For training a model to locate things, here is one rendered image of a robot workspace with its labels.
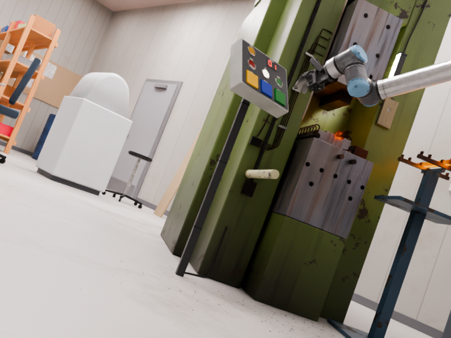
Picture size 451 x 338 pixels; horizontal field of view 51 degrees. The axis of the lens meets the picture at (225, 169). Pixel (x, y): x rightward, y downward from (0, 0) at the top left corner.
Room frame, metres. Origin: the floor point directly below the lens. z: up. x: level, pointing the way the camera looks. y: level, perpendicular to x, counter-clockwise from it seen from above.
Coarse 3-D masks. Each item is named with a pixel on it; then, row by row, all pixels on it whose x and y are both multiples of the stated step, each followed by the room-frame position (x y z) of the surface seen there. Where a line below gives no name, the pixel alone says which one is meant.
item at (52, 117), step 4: (52, 116) 9.22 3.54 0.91; (48, 120) 9.27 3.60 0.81; (52, 120) 9.20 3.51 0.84; (48, 124) 9.23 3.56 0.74; (44, 128) 9.27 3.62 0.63; (48, 128) 9.21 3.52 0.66; (44, 132) 9.24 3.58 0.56; (48, 132) 9.19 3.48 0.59; (40, 136) 9.32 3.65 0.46; (44, 136) 9.21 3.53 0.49; (40, 140) 9.25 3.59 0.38; (44, 140) 9.20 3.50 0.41; (40, 144) 9.22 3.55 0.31; (36, 148) 9.27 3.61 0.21; (40, 148) 9.20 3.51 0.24; (36, 152) 9.23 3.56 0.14; (32, 156) 9.29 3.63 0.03; (36, 156) 9.21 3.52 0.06
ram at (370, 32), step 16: (352, 16) 2.53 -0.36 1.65; (368, 16) 2.54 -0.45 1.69; (384, 16) 2.56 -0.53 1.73; (336, 32) 2.68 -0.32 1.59; (352, 32) 2.53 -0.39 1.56; (368, 32) 2.55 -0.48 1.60; (384, 32) 2.57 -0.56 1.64; (336, 48) 2.58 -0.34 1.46; (368, 48) 2.56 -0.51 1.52; (384, 48) 2.57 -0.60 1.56; (368, 64) 2.56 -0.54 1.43; (384, 64) 2.58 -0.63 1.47
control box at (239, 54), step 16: (240, 48) 2.22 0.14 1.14; (256, 48) 2.31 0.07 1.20; (240, 64) 2.18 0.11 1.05; (256, 64) 2.27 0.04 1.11; (272, 64) 2.36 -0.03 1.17; (240, 80) 2.14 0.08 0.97; (272, 80) 2.32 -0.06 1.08; (240, 96) 2.23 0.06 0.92; (256, 96) 2.23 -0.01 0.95; (272, 96) 2.28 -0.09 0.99; (272, 112) 2.34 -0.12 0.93
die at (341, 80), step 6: (336, 78) 2.56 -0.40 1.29; (342, 78) 2.54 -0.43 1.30; (330, 84) 2.63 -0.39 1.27; (336, 84) 2.60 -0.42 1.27; (342, 84) 2.56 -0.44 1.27; (324, 90) 2.76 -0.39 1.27; (330, 90) 2.72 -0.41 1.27; (336, 90) 2.68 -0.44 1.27; (342, 90) 2.64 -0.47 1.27; (318, 96) 2.92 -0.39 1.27; (324, 96) 2.87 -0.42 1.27
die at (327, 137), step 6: (318, 132) 2.54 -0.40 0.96; (324, 132) 2.54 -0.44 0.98; (330, 132) 2.55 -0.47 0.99; (318, 138) 2.54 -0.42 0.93; (324, 138) 2.54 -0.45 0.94; (330, 138) 2.55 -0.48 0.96; (336, 138) 2.56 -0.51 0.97; (336, 144) 2.56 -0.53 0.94; (342, 144) 2.57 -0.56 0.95; (348, 144) 2.57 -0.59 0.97
